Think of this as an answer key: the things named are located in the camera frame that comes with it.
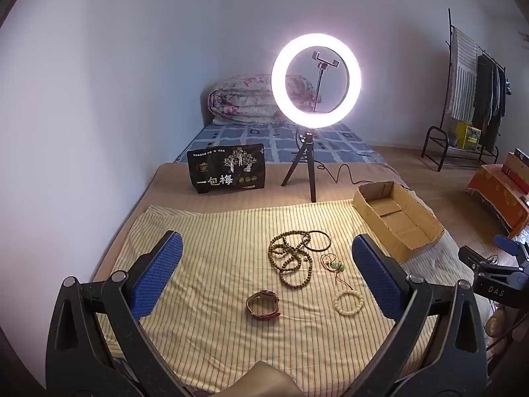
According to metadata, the phone clamp holder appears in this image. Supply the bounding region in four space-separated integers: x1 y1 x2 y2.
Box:
312 51 340 112

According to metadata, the wooden bead necklace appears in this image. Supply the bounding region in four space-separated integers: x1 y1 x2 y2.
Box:
268 231 313 289

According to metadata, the black power cable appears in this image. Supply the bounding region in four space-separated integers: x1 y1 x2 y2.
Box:
294 126 414 193

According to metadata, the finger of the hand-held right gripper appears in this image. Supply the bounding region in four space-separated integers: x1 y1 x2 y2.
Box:
458 246 503 277
495 234 529 266

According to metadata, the orange box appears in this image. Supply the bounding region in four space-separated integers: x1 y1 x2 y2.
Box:
467 164 529 238

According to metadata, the red cord green pendant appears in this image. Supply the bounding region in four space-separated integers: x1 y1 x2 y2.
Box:
320 252 356 292

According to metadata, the black bangle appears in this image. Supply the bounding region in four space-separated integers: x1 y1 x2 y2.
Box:
305 229 332 252

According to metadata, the red box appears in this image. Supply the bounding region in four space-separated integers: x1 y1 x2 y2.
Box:
501 163 529 194

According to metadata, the black snack bag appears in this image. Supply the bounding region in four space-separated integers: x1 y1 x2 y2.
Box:
187 143 266 195

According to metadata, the cardboard box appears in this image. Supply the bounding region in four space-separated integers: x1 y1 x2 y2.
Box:
352 181 446 263

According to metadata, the black clothes rack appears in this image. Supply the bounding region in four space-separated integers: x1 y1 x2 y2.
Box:
422 8 509 172

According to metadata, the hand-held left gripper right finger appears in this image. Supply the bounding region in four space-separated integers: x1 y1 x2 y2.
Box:
351 234 488 397

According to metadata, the beige rounded object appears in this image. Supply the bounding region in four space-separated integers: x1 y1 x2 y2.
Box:
221 361 304 397

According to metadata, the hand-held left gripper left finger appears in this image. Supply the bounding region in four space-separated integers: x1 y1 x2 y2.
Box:
45 230 199 397

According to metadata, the white ring light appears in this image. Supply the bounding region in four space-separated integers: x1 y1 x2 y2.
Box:
270 33 363 125

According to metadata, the dark blue hanging garment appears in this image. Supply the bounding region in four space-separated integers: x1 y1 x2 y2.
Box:
494 66 508 118

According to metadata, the black tripod stand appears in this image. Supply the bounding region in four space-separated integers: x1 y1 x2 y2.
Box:
281 130 318 203

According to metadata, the yellow striped cloth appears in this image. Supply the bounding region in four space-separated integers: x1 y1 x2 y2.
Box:
93 198 476 397

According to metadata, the folded floral quilt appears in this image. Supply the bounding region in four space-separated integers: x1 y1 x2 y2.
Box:
208 73 322 125

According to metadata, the cream bead bracelet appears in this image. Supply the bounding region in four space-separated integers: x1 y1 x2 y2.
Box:
334 290 364 317

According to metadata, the striped hanging towel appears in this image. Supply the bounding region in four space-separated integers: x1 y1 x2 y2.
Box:
444 27 480 121

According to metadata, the dark hanging jacket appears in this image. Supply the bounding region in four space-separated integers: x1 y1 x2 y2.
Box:
471 52 497 152

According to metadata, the red strap watch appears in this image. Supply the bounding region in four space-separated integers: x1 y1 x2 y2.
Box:
246 289 282 321

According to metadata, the yellow crate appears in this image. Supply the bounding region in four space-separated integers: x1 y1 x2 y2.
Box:
455 121 482 150

